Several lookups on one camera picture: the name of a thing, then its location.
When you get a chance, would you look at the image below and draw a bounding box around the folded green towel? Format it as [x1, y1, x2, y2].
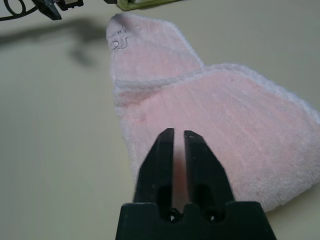
[117, 0, 192, 12]

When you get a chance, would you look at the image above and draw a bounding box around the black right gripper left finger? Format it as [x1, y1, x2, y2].
[133, 127, 175, 213]

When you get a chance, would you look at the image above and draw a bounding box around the pink towel with duck embroidery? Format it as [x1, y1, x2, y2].
[106, 13, 320, 214]

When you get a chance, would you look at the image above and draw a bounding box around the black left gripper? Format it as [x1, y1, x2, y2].
[32, 0, 119, 21]

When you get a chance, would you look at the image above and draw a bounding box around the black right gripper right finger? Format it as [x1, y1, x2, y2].
[183, 129, 236, 213]

